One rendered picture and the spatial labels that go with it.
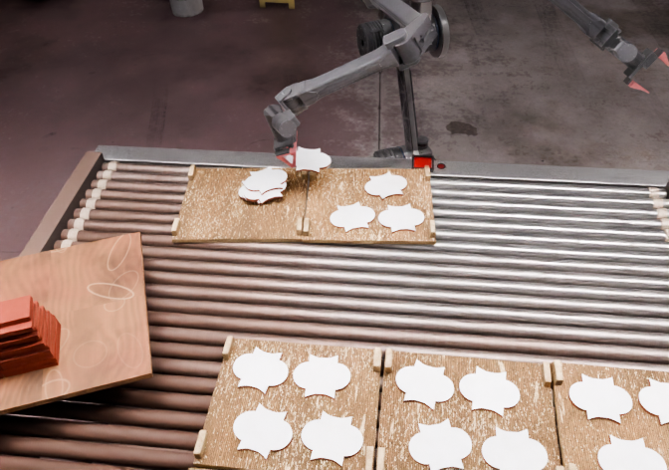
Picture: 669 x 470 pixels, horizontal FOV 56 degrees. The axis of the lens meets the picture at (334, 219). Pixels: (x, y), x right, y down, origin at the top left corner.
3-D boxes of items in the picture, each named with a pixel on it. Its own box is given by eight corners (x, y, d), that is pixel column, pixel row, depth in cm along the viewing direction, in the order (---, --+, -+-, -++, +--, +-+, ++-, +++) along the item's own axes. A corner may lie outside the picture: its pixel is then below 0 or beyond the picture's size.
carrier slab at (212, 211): (193, 171, 223) (192, 168, 222) (309, 170, 222) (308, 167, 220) (172, 242, 198) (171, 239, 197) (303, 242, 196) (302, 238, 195)
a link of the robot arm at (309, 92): (419, 52, 185) (404, 24, 177) (421, 64, 181) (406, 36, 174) (294, 108, 200) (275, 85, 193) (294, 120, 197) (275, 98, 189)
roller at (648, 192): (109, 168, 233) (105, 157, 230) (660, 195, 213) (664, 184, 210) (104, 177, 230) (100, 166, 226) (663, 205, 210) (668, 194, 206)
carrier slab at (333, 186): (311, 171, 221) (311, 167, 220) (428, 171, 219) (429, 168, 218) (303, 243, 196) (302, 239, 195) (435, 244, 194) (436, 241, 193)
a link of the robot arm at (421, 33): (448, 40, 181) (435, 14, 174) (410, 70, 182) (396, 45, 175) (381, -11, 212) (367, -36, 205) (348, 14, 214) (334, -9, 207)
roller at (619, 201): (104, 177, 230) (100, 166, 226) (663, 205, 209) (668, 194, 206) (98, 185, 226) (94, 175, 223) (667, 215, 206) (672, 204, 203)
